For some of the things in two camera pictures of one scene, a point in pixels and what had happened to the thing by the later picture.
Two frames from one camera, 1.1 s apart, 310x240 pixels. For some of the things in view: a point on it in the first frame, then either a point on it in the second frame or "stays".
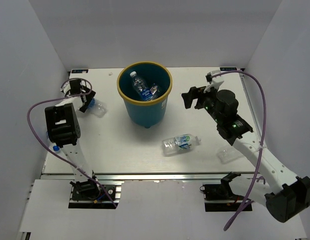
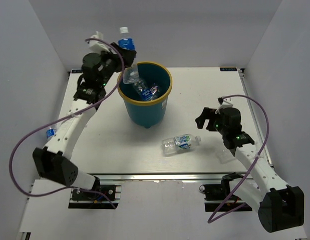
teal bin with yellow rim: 146,114 stays
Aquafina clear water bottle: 140,87 stays
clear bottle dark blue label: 97,108 -> 130,74
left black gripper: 83,109 -> 128,55
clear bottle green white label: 172,145 stays
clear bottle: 155,91 stays
